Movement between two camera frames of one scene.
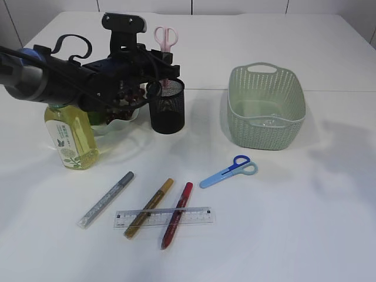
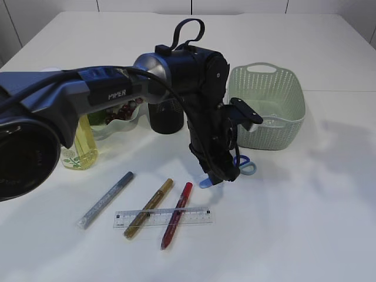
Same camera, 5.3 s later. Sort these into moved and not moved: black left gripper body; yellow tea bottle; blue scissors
Moved: black left gripper body
Not moved: yellow tea bottle; blue scissors
